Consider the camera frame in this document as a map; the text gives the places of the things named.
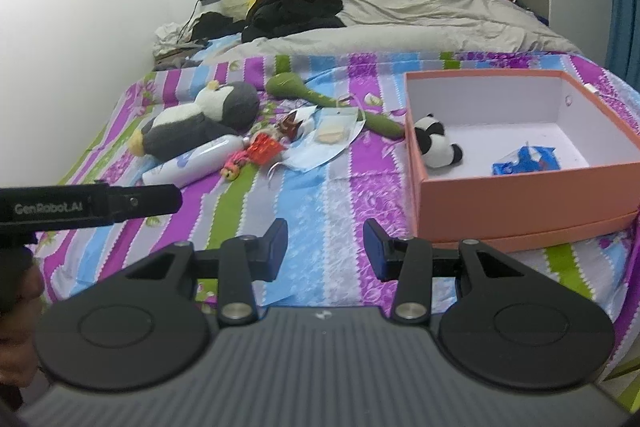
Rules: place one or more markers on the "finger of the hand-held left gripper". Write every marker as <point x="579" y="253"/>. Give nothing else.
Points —
<point x="150" y="202"/>

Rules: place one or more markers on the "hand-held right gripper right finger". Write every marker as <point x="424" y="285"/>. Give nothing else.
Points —
<point x="372" y="252"/>

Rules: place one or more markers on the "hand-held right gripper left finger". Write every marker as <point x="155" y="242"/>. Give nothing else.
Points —
<point x="277" y="249"/>

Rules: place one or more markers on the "dark red snack packet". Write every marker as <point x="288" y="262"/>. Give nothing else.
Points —
<point x="292" y="125"/>

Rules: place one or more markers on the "pink cardboard box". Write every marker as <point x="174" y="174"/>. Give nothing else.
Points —
<point x="500" y="207"/>

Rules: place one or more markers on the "person's left hand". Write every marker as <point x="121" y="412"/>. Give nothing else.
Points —
<point x="17" y="302"/>

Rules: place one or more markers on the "striped floral bedsheet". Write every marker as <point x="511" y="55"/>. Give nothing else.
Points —
<point x="320" y="207"/>

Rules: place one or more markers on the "white spray bottle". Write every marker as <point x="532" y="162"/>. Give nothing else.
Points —
<point x="195" y="159"/>

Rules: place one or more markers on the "small pink doll toy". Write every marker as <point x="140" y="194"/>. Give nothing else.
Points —
<point x="235" y="166"/>

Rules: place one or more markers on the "grey white penguin plush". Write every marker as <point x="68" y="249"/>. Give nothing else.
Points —
<point x="200" y="122"/>

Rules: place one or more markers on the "blue face mask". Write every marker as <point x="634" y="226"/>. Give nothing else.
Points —
<point x="310" y="159"/>

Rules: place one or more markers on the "bright red wrapper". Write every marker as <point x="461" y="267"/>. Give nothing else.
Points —
<point x="262" y="149"/>

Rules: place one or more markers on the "panda plush toy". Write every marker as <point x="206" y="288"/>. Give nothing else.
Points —
<point x="435" y="147"/>

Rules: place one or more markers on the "clear packet with beige pad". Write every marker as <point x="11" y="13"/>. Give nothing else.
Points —
<point x="332" y="132"/>

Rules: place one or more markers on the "white folded towel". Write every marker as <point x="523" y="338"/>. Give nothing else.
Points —
<point x="309" y="114"/>

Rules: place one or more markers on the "dark grey cloth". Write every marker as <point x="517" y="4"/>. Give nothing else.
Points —
<point x="175" y="61"/>

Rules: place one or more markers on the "green plush massage hammer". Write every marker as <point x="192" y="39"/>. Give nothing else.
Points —
<point x="287" y="84"/>

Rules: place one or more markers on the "crumpled white cloth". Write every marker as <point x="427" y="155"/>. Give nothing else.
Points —
<point x="167" y="37"/>

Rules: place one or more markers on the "blue plastic packet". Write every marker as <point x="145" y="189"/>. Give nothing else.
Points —
<point x="525" y="159"/>

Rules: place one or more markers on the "small black clothing pile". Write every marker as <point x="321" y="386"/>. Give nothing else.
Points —
<point x="215" y="24"/>

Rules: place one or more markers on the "grey duvet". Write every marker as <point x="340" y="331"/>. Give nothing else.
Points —
<point x="425" y="22"/>

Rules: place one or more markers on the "large black clothing pile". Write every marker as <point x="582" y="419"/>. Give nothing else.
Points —
<point x="290" y="7"/>

